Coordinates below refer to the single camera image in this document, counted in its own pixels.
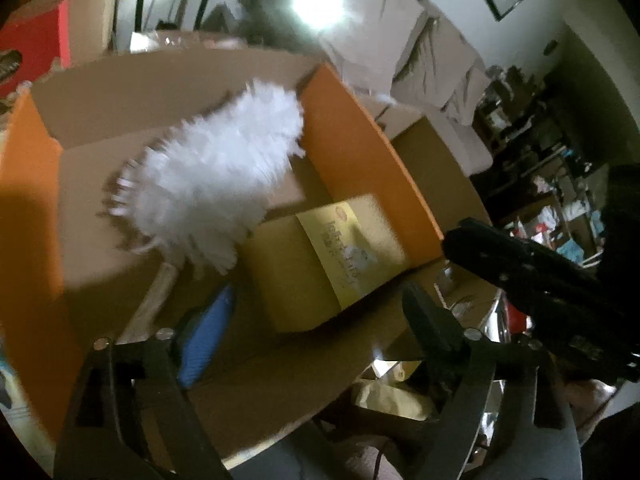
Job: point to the plain brown cardboard box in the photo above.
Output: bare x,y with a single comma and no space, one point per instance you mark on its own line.
92,10

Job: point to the yellow gift box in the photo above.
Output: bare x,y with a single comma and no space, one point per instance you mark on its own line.
300,270

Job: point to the cluttered storage shelf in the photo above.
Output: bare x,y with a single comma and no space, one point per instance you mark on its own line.
545,170

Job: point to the orange cardboard box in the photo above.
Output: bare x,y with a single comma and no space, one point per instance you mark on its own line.
365,160

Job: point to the white feather duster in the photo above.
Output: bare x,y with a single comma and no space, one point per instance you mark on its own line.
210,175

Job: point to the beige covered sofa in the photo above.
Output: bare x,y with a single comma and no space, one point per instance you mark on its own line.
430,60

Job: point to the red printed cardboard box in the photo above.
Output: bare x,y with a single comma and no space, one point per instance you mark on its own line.
35,40

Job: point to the yellow packet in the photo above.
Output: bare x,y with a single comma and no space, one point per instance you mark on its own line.
395,395

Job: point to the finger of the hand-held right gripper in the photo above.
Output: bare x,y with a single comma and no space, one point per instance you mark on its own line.
500,255

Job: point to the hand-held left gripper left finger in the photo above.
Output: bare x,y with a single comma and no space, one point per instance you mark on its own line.
207,332

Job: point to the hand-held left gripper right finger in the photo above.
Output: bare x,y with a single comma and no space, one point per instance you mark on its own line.
425,320

